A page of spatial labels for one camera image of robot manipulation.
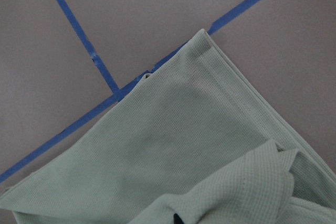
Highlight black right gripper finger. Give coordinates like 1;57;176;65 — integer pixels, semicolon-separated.
173;214;183;224

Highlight olive green long-sleeve shirt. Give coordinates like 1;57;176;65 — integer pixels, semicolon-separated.
1;30;335;223

